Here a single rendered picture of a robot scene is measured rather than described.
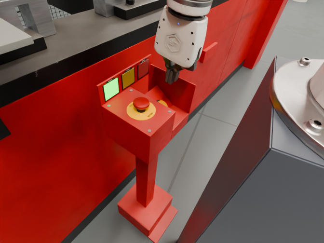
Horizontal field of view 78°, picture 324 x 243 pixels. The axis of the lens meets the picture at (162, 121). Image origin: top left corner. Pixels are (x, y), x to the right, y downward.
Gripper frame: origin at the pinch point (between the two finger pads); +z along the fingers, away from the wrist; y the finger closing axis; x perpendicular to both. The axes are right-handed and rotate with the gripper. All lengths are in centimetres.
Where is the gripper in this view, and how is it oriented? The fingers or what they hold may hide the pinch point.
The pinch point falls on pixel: (172, 74)
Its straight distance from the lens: 52.2
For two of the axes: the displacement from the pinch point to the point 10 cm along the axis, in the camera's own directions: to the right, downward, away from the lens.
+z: -1.5, 6.4, 7.5
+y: 8.0, 5.3, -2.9
